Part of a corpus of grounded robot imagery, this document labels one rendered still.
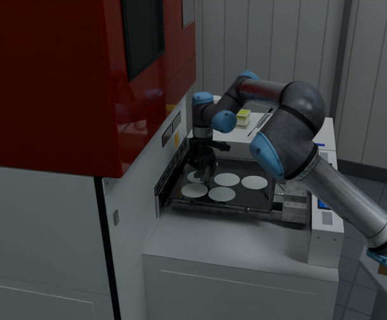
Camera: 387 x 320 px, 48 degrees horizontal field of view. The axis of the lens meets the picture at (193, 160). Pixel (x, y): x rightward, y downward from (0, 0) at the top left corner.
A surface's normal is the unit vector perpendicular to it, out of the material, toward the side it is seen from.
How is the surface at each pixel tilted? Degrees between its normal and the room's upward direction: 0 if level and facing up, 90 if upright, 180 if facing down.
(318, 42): 90
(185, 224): 0
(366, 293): 0
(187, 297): 90
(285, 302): 90
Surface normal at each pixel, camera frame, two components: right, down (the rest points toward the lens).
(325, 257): -0.23, 0.46
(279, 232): -0.02, -0.88
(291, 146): 0.17, 0.00
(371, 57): -0.49, 0.42
